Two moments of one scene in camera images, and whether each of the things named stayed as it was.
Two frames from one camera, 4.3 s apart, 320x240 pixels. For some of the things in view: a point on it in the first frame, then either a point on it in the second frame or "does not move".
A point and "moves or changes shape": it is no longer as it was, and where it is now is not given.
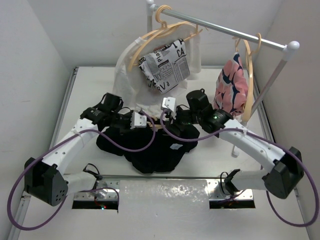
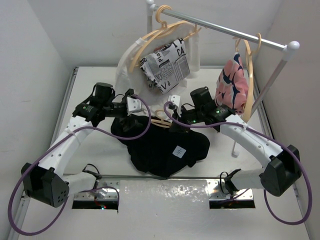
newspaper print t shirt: (166, 66) does not move
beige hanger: (156, 126) moves or changes shape
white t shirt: (130, 87) does not move
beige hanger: (164, 29) does not move
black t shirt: (167, 154) moves or changes shape
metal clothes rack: (289, 48) does not move
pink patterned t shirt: (231, 92) does not move
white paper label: (175, 146) -> (179, 151)
